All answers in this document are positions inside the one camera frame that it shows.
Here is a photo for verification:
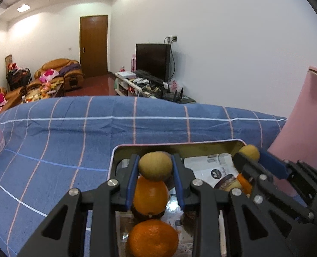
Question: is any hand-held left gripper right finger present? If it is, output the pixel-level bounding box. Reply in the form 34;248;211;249
172;154;290;257

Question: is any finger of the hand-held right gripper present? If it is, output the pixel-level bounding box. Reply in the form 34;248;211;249
260;150;317;202
233;152;315;223

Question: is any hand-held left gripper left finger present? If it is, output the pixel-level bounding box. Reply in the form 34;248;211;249
18;154;140;257

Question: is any green-brown kiwi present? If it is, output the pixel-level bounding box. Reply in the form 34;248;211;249
239;145;260;161
138;152;173;182

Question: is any orange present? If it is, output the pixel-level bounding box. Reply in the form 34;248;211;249
128;219;179;257
237;174;253;194
133;177;169;217

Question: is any pink tin box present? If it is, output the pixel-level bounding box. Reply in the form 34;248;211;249
108;139;258;257

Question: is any wrapped cake slice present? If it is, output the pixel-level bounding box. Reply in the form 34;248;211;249
184;152;245;190

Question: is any blue checked blanket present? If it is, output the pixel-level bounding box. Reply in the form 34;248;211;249
0;96;287;257

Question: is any black router with antennas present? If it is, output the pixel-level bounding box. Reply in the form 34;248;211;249
161;84;186;101

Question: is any white television stand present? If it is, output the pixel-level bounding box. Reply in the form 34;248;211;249
114;71;196;105

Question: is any black television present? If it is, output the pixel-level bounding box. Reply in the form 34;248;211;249
136;43;171;82

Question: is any coffee table with food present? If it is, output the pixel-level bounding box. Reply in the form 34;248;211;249
22;82;64;103

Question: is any purple throw blanket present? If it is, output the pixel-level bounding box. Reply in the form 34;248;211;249
59;63;80;75

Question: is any brown leather loveseat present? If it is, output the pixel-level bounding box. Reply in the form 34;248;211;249
35;58;84;90

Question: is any brown wooden door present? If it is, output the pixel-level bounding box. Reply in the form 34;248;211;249
80;15;109;79

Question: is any brown leather sofa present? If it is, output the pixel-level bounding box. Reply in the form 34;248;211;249
0;86;26;113

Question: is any black rack with clothes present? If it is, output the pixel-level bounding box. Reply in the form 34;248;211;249
6;68;32;90

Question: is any black power cable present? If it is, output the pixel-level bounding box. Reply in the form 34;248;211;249
170;43;177;82

